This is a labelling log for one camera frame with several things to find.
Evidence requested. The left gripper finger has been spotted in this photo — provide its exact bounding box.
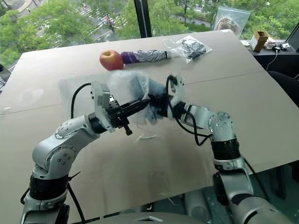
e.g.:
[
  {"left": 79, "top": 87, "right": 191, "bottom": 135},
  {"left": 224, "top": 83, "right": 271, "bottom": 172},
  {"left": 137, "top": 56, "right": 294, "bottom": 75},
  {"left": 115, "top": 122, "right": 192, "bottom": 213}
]
[
  {"left": 120, "top": 101, "right": 150, "bottom": 117},
  {"left": 119, "top": 98, "right": 150, "bottom": 111}
]

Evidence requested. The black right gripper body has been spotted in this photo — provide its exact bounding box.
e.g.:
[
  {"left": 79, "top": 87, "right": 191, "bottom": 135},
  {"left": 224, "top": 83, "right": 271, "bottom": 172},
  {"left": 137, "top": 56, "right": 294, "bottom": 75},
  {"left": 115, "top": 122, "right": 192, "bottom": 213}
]
[{"left": 148, "top": 91, "right": 175, "bottom": 119}]

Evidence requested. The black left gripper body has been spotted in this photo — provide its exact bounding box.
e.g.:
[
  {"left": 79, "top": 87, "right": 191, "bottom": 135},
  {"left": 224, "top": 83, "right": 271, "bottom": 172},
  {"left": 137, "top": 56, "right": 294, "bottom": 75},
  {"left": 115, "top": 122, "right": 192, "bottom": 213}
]
[{"left": 107, "top": 99, "right": 133, "bottom": 136}]

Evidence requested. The clear plastic bag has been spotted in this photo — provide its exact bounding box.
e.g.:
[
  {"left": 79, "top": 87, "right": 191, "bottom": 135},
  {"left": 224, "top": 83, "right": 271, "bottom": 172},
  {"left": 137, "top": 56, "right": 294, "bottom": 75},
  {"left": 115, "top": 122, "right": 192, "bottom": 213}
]
[{"left": 130, "top": 74, "right": 167, "bottom": 126}]

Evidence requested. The white translucent drawstring bag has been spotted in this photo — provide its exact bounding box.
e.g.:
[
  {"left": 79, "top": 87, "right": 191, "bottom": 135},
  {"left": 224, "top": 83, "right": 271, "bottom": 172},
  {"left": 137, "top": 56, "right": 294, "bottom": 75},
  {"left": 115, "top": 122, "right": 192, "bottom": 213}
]
[{"left": 59, "top": 70, "right": 187, "bottom": 128}]

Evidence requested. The clear bag with black items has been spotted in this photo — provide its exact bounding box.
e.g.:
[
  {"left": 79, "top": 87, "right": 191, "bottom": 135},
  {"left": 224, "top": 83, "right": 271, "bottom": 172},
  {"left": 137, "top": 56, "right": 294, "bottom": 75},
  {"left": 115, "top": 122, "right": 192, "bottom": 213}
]
[{"left": 174, "top": 35, "right": 213, "bottom": 64}]

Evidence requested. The clear zip bag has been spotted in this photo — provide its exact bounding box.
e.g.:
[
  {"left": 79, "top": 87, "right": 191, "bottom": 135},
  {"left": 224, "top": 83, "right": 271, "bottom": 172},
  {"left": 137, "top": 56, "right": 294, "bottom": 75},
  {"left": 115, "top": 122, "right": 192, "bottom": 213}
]
[{"left": 214, "top": 6, "right": 251, "bottom": 36}]

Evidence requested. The small white plastic scrap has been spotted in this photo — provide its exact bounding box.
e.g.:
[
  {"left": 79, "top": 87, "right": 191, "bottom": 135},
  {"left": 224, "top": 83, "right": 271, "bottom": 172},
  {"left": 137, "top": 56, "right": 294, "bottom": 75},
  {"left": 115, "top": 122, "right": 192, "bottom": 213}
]
[{"left": 135, "top": 133, "right": 158, "bottom": 142}]

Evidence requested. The folded purple grey umbrella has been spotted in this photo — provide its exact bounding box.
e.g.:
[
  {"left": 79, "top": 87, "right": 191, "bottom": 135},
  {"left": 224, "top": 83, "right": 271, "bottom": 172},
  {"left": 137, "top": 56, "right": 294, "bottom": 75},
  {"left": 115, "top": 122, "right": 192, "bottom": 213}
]
[{"left": 120, "top": 49, "right": 173, "bottom": 65}]

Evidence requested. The red apple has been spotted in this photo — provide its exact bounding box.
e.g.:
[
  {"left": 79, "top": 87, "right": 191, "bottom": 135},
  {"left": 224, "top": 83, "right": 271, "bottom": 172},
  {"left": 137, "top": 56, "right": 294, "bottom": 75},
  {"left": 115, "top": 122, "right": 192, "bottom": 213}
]
[{"left": 99, "top": 49, "right": 125, "bottom": 71}]

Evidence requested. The black window mullion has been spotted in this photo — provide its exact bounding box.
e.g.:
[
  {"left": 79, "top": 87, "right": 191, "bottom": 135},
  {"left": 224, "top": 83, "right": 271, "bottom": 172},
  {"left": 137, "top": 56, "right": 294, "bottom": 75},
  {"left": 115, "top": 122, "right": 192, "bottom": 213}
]
[{"left": 134, "top": 0, "right": 153, "bottom": 38}]

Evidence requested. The small cardboard box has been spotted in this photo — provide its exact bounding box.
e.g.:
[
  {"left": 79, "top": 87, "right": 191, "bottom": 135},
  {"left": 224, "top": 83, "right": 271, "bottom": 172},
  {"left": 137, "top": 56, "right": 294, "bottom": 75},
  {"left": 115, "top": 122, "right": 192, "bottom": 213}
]
[{"left": 250, "top": 30, "right": 271, "bottom": 52}]

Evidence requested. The grey rounded robot body shape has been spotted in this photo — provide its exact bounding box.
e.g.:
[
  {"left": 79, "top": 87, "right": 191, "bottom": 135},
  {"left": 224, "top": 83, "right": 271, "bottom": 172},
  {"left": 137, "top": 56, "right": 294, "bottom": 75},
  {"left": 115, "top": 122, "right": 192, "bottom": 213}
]
[{"left": 183, "top": 190, "right": 214, "bottom": 224}]

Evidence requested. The white crumpled cloth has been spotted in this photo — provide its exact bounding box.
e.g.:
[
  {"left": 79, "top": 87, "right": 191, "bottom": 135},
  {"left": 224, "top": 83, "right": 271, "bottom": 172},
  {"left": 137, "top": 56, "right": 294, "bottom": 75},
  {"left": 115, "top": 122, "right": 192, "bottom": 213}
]
[{"left": 264, "top": 38, "right": 278, "bottom": 50}]

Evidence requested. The black rounded chair back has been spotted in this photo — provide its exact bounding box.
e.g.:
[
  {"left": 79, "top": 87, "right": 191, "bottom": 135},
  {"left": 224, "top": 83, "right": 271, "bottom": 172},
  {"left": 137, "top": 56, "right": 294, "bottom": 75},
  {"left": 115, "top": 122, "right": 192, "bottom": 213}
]
[{"left": 267, "top": 70, "right": 299, "bottom": 108}]

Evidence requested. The black side desk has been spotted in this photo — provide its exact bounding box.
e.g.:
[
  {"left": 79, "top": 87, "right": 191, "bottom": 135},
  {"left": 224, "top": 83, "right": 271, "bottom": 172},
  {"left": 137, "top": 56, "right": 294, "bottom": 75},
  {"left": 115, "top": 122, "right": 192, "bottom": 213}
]
[{"left": 240, "top": 39, "right": 299, "bottom": 79}]

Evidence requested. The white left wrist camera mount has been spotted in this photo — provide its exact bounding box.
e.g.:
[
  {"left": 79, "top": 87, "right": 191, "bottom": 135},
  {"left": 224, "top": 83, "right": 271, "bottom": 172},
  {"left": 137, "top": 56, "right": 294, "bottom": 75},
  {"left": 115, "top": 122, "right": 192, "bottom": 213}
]
[{"left": 90, "top": 81, "right": 115, "bottom": 133}]

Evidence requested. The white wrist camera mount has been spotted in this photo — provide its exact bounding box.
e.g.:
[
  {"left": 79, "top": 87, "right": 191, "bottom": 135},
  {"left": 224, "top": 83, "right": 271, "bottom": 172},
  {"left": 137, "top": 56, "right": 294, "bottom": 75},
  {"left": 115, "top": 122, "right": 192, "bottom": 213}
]
[
  {"left": 168, "top": 74, "right": 187, "bottom": 103},
  {"left": 90, "top": 81, "right": 115, "bottom": 133}
]

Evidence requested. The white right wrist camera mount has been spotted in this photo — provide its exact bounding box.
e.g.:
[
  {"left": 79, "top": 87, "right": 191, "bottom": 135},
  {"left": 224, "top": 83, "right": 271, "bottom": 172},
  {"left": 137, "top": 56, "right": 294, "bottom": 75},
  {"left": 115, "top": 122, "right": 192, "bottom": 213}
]
[{"left": 168, "top": 74, "right": 187, "bottom": 103}]

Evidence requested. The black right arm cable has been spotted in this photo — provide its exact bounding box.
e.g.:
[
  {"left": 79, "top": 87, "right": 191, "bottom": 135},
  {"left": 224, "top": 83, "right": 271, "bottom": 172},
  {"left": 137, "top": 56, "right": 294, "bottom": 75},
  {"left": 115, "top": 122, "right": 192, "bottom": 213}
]
[{"left": 164, "top": 74, "right": 214, "bottom": 147}]

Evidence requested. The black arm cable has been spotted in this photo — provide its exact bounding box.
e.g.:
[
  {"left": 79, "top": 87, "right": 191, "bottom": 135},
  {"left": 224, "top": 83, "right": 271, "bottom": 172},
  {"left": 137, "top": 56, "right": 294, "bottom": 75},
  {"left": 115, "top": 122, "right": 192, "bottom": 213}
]
[
  {"left": 164, "top": 74, "right": 214, "bottom": 147},
  {"left": 70, "top": 83, "right": 93, "bottom": 119}
]

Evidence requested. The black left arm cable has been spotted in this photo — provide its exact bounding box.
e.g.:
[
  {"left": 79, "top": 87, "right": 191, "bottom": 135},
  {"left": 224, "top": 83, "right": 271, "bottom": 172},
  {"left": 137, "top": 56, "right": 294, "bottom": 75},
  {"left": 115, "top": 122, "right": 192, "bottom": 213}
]
[{"left": 70, "top": 83, "right": 93, "bottom": 119}]

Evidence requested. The thin white cable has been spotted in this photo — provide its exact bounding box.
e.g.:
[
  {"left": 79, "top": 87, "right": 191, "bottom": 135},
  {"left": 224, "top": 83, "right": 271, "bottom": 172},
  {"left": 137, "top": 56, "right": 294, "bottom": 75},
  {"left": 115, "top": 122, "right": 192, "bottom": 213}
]
[{"left": 264, "top": 47, "right": 280, "bottom": 71}]

